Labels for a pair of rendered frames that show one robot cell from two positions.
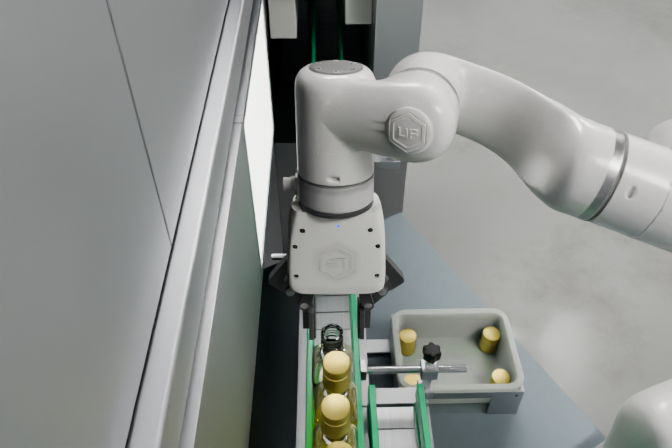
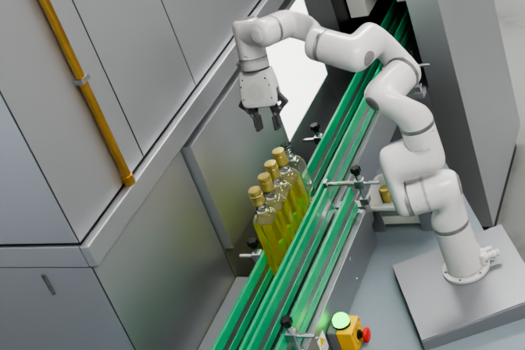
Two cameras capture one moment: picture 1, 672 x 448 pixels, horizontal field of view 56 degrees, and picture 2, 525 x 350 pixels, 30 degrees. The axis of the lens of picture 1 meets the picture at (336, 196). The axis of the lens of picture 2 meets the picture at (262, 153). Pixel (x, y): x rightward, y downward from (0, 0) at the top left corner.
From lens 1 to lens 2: 2.07 m
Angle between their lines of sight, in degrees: 29
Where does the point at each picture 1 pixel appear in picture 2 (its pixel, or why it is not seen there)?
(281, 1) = not seen: outside the picture
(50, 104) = (142, 28)
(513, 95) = (308, 22)
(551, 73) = not seen: outside the picture
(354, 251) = (260, 87)
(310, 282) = (248, 102)
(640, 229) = (329, 61)
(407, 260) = not seen: hidden behind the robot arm
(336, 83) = (240, 23)
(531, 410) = not seen: hidden behind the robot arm
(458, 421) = (404, 233)
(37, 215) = (137, 49)
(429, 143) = (262, 38)
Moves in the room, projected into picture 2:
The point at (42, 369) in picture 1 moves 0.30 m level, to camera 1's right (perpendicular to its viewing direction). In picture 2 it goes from (137, 81) to (247, 70)
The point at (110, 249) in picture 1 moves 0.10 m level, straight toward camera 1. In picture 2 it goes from (162, 69) to (162, 86)
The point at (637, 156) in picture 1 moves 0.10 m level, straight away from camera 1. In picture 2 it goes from (324, 36) to (355, 16)
